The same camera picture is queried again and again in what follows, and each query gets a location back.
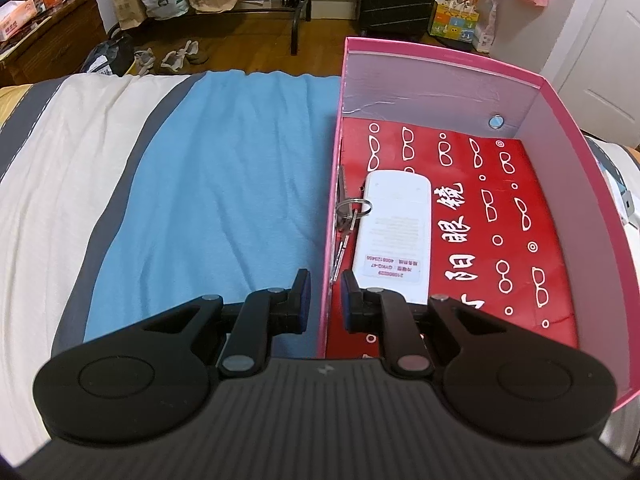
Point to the white remote control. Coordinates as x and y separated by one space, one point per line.
392 230

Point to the dark bag with white label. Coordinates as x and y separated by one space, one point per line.
112 55

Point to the tissue box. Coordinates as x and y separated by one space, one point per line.
17 17

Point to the white door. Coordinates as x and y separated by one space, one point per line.
600 60

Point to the black clothes rack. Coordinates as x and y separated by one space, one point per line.
296 30

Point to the pink cardboard box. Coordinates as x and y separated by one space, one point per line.
425 85

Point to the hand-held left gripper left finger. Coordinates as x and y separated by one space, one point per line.
304 310

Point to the red bag with glasses print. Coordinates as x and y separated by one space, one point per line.
500 240

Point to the striped bed blanket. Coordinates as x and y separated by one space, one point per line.
210 185

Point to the small white plastic bag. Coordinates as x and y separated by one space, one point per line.
484 37

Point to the colourful gift bag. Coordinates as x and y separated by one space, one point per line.
452 20

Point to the wooden nightstand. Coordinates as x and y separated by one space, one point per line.
60 42

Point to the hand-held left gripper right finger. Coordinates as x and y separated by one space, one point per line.
346 305

